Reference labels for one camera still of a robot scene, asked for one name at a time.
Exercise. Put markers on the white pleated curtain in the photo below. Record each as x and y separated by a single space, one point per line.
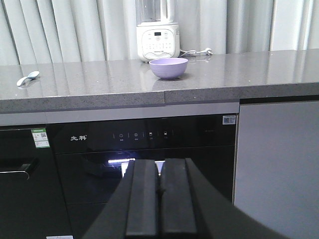
56 31

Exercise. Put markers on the black oven with handle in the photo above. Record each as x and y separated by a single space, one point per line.
31 198

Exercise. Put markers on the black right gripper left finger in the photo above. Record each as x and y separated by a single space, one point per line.
133 209

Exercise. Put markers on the grey cabinet door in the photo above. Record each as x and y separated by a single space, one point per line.
277 169

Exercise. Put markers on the black built-in dishwasher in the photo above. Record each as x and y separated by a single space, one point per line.
89 156

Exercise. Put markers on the white blender with clear jar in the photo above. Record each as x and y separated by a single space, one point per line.
157 29

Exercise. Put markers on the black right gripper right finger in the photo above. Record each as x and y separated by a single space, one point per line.
191 208

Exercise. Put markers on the purple plastic bowl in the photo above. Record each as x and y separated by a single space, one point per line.
168 68

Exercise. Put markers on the light blue plastic spoon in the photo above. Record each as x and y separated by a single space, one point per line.
31 76

